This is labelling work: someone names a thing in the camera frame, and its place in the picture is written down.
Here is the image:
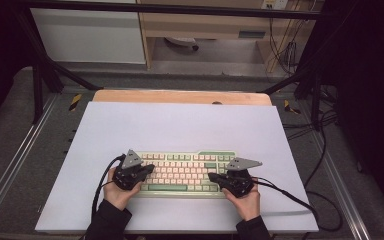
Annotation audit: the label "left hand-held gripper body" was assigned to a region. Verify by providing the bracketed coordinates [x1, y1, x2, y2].
[112, 148, 145, 191]

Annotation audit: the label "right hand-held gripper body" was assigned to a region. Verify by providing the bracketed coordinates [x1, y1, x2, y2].
[221, 157, 264, 198]

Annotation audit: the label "green and cream keyboard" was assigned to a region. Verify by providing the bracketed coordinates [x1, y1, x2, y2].
[133, 150, 238, 199]

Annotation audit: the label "person's left hand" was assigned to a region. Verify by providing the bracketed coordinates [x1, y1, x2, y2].
[102, 166, 142, 212]

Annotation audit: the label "person's right hand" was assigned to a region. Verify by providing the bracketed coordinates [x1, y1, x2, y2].
[222, 181, 261, 222]

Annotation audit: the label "white table cover board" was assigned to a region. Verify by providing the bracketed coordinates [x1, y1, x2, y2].
[34, 101, 320, 234]

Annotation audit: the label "wooden table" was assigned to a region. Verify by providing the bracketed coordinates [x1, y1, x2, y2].
[92, 89, 273, 107]

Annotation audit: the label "yellow black striped tape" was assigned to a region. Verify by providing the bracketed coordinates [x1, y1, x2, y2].
[283, 99, 302, 115]
[68, 93, 83, 112]

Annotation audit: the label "office chair base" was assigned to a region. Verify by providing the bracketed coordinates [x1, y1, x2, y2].
[164, 36, 200, 52]

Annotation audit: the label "white cabinet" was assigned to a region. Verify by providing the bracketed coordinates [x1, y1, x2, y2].
[29, 0, 147, 65]

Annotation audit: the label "wooden desk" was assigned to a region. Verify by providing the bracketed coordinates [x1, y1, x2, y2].
[135, 0, 318, 74]

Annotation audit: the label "black curtain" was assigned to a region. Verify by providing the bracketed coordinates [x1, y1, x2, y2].
[313, 0, 384, 228]
[0, 0, 36, 134]

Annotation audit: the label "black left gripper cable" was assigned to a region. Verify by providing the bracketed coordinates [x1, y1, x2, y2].
[91, 154, 128, 219]

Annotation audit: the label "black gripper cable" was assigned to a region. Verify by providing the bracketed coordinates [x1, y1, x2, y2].
[91, 154, 128, 219]
[251, 176, 343, 233]

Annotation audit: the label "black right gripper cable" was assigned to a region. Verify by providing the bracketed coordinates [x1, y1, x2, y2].
[251, 176, 343, 233]

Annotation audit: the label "black floor cables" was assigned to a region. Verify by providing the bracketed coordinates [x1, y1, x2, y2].
[281, 84, 339, 142]

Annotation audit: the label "aluminium rail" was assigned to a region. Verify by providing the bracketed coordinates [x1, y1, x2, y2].
[308, 129, 372, 240]
[0, 93, 60, 228]

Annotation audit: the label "hanging cable bundle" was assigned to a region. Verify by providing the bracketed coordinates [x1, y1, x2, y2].
[267, 9, 303, 77]

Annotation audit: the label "black metal frame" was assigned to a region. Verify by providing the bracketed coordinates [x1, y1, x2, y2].
[14, 0, 328, 126]

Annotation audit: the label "white wall socket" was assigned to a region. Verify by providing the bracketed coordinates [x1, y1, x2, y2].
[260, 0, 290, 11]

